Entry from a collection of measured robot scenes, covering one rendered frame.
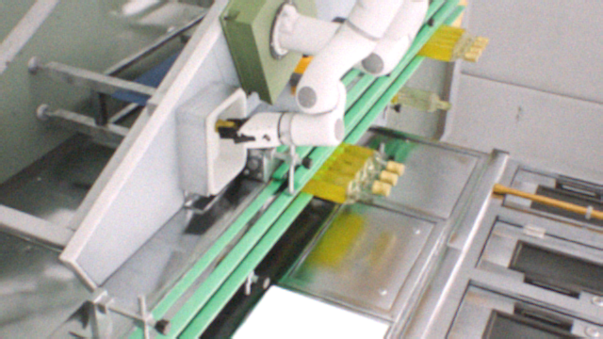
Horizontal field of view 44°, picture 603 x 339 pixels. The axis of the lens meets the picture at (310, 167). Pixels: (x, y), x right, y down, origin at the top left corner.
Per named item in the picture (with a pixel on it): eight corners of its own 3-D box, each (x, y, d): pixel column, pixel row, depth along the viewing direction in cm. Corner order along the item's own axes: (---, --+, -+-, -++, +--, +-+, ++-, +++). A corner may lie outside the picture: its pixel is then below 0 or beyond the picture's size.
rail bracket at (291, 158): (264, 189, 198) (307, 201, 194) (264, 134, 189) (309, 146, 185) (269, 184, 200) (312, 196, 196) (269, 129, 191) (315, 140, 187)
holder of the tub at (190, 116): (181, 206, 187) (208, 215, 185) (174, 109, 172) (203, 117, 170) (217, 172, 201) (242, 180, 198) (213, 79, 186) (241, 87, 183)
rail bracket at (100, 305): (70, 338, 151) (164, 378, 144) (57, 275, 142) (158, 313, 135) (85, 323, 155) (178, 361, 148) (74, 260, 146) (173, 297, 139)
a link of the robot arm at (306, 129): (332, 78, 161) (350, 76, 170) (288, 79, 166) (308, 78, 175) (334, 148, 163) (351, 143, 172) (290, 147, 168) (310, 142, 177)
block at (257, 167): (240, 176, 199) (264, 184, 197) (239, 146, 194) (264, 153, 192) (247, 170, 202) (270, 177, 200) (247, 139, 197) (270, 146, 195)
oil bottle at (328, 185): (283, 186, 212) (353, 208, 205) (284, 170, 209) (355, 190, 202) (291, 177, 216) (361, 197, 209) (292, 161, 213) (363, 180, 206)
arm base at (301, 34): (264, 29, 184) (321, 43, 179) (285, -12, 188) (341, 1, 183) (279, 63, 198) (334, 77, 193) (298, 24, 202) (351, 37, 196)
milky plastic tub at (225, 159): (181, 189, 184) (212, 199, 181) (175, 109, 172) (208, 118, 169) (218, 156, 198) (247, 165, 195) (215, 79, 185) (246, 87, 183)
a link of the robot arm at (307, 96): (356, 18, 165) (310, 97, 173) (331, 15, 154) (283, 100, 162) (386, 39, 163) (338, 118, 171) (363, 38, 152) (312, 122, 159)
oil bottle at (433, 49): (402, 52, 292) (474, 68, 283) (404, 39, 289) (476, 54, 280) (407, 47, 296) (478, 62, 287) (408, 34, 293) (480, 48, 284)
